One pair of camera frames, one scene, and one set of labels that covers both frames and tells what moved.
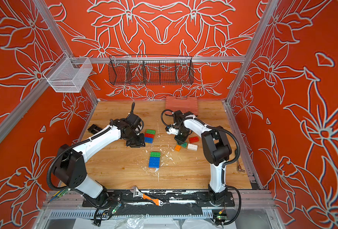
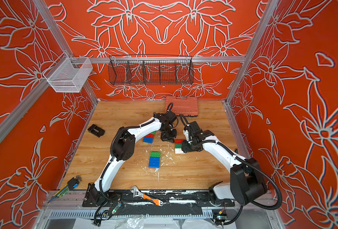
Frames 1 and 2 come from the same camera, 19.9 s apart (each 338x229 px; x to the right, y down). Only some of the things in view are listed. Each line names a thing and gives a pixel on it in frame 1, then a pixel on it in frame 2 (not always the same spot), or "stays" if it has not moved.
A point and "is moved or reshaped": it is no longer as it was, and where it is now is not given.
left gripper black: [141, 143] to [171, 139]
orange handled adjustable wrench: [138, 193] stays
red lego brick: [149, 135] stays
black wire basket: [150, 69] stays
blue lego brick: [148, 140] stays
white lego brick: [192, 147] is moved or reshaped
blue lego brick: [154, 160] stays
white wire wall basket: [68, 74] stays
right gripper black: [179, 137] to [187, 147]
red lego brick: [193, 139] is moved or reshaped
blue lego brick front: [154, 163] stays
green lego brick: [155, 154] stays
